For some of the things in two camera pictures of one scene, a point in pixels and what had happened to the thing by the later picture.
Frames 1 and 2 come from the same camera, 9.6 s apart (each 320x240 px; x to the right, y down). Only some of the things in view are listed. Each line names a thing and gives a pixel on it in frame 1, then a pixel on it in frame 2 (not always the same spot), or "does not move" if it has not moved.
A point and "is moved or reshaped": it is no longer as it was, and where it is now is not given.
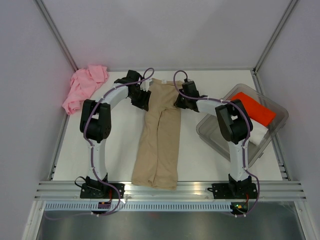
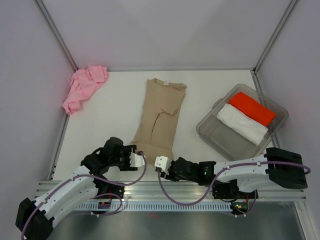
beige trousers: [158, 157] is moved or reshaped
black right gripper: [178, 103] to [170, 176]
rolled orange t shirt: [258, 112] does not move
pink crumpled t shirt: [84, 81] does not move
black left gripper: [143, 104] to [127, 149]
